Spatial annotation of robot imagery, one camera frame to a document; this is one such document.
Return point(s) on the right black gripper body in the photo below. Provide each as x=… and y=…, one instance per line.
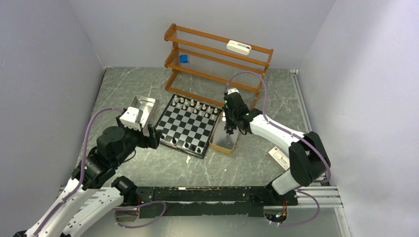
x=230, y=117

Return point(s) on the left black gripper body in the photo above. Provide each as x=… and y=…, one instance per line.
x=140, y=139

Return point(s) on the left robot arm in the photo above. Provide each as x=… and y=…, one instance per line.
x=81, y=203

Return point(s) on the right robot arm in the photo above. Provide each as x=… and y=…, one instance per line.
x=307, y=156

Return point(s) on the silver tin box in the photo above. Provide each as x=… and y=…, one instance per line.
x=144, y=108

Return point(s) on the black and white chessboard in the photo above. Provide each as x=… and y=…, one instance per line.
x=188, y=120

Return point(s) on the white labelled card box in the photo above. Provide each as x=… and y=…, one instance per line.
x=280, y=158

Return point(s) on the orange wooden shelf rack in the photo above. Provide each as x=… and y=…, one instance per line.
x=210, y=59

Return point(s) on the white rectangular device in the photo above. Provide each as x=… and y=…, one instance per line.
x=239, y=47

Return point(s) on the blue cube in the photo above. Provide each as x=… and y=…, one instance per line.
x=183, y=58

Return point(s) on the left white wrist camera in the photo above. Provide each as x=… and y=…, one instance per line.
x=131, y=118

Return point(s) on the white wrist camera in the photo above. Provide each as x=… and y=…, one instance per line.
x=232, y=90
x=131, y=118

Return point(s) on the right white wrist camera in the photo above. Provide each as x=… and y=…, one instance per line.
x=232, y=90

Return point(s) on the black base frame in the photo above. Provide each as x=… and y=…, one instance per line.
x=197, y=201

